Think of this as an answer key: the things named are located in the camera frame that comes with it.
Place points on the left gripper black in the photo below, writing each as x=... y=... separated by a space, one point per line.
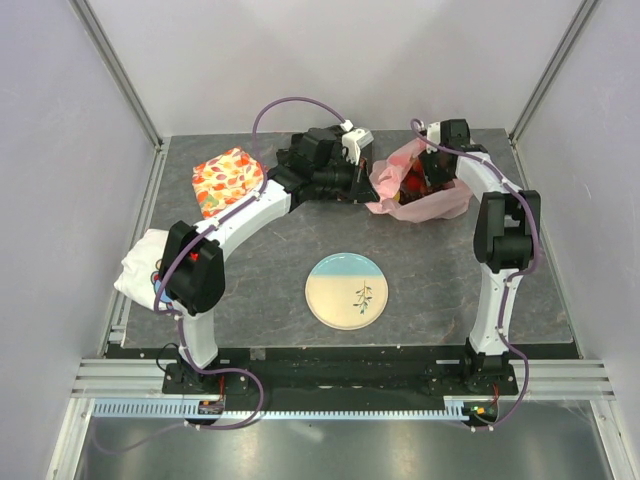
x=361 y=189

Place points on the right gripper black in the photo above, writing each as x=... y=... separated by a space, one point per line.
x=431 y=177

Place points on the red fake lychee bunch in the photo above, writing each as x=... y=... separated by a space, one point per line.
x=414 y=185

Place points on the pink plastic bag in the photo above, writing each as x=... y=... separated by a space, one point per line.
x=386 y=177

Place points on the beige blue ceramic plate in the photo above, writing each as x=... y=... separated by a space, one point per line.
x=346 y=291

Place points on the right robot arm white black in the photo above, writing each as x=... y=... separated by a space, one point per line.
x=506 y=241

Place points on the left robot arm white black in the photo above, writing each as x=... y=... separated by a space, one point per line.
x=192 y=269

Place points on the black beige plush cloth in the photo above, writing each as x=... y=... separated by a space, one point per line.
x=310 y=151

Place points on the orange floral cloth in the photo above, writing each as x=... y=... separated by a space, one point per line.
x=224 y=180

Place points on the colourful cartoon cloth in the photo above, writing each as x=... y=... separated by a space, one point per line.
x=140 y=278

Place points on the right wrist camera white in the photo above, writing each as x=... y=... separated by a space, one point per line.
x=433 y=137

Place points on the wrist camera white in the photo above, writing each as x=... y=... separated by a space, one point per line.
x=354 y=140
x=433 y=137

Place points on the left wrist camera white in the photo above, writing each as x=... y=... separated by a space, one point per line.
x=354 y=140

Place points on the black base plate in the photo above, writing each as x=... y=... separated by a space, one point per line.
x=433 y=370

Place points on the grey slotted cable duct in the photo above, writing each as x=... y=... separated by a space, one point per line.
x=452 y=410

